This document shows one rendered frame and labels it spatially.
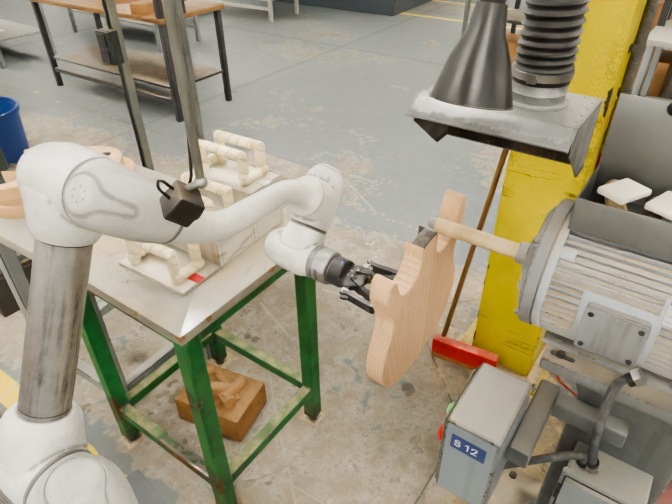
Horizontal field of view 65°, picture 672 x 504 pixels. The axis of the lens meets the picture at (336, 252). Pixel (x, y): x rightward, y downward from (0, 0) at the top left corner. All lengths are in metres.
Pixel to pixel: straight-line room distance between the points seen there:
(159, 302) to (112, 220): 0.63
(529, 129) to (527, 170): 1.06
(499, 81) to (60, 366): 0.96
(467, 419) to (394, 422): 1.39
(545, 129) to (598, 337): 0.36
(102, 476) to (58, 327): 0.29
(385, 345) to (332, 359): 1.43
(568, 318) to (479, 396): 0.21
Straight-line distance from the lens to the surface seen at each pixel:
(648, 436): 1.18
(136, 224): 0.93
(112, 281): 1.64
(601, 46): 1.86
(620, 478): 1.22
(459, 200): 1.18
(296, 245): 1.34
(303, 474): 2.20
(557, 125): 0.97
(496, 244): 1.11
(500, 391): 1.01
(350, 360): 2.54
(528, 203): 2.08
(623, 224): 0.95
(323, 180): 1.34
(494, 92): 0.88
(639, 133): 1.05
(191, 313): 1.46
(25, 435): 1.25
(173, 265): 1.50
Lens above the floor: 1.87
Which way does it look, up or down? 36 degrees down
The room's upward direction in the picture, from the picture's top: 1 degrees counter-clockwise
